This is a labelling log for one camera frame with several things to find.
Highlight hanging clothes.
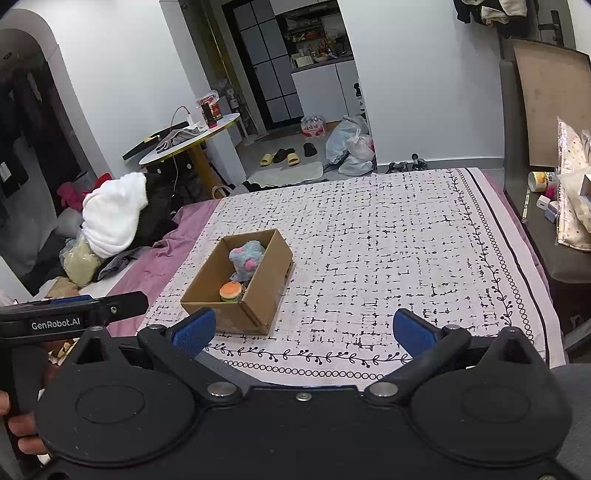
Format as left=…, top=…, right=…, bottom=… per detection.
left=452, top=0, right=542, bottom=38

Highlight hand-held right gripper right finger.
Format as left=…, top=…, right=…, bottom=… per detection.
left=365, top=308, right=548, bottom=398

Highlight cardboard box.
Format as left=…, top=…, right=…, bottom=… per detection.
left=180, top=228, right=295, bottom=336

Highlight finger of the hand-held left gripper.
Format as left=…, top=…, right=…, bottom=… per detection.
left=28, top=294, right=93, bottom=306
left=95, top=292, right=149, bottom=324

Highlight white plastic bag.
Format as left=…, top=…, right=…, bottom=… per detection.
left=344, top=133, right=376, bottom=176

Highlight red white bottle pack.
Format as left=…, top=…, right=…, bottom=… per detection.
left=300, top=115, right=327, bottom=138

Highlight burger plush toy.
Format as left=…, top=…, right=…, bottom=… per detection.
left=219, top=281, right=245, bottom=304

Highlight grey pink plush toy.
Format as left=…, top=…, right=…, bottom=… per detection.
left=229, top=240, right=267, bottom=282

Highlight grey cloth on table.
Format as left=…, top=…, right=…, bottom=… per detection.
left=156, top=126, right=209, bottom=154

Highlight black garment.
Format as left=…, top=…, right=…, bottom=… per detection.
left=137, top=184, right=182, bottom=246

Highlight pink red plush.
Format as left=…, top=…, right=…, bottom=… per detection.
left=57, top=172, right=114, bottom=211

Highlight dark nightstand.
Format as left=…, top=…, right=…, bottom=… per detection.
left=503, top=184, right=591, bottom=285

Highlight white cable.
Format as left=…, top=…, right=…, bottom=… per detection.
left=169, top=106, right=195, bottom=135

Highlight black dotted bag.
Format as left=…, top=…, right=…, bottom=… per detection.
left=151, top=157, right=219, bottom=205

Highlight dark wardrobe clothes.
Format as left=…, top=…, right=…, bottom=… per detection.
left=0, top=65, right=81, bottom=213

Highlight grey plastic bag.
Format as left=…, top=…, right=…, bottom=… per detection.
left=325, top=115, right=370, bottom=165

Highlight dark small floor object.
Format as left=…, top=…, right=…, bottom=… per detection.
left=385, top=154, right=428, bottom=174

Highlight red snack container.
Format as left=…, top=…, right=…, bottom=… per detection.
left=199, top=91, right=223, bottom=129

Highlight brown board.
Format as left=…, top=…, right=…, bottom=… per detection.
left=511, top=38, right=591, bottom=168

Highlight white black patterned blanket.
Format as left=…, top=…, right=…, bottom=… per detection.
left=137, top=167, right=567, bottom=385

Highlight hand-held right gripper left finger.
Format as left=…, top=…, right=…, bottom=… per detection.
left=60, top=308, right=242, bottom=398

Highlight purple bed sheet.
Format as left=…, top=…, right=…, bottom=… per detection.
left=78, top=198, right=223, bottom=339

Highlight black flat board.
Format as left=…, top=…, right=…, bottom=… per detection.
left=123, top=131, right=177, bottom=162

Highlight person's left hand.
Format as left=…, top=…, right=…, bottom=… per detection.
left=0, top=391, right=48, bottom=456

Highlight white floor mat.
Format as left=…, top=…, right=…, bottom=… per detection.
left=246, top=160, right=324, bottom=186

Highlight black framed glass door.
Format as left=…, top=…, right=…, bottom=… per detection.
left=221, top=0, right=306, bottom=126

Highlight cream cloth bundle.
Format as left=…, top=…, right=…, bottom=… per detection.
left=62, top=234, right=105, bottom=285

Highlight white fluffy garment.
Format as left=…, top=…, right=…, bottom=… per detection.
left=82, top=172, right=148, bottom=258

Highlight dotted cream plastic package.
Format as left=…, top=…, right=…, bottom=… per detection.
left=555, top=115, right=591, bottom=253

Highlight round white table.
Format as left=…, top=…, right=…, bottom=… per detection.
left=139, top=113, right=242, bottom=219

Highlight white yellow paper cup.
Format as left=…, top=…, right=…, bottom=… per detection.
left=528, top=170, right=560, bottom=193

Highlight white kitchen cabinet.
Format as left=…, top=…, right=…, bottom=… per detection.
left=290, top=59, right=362, bottom=123

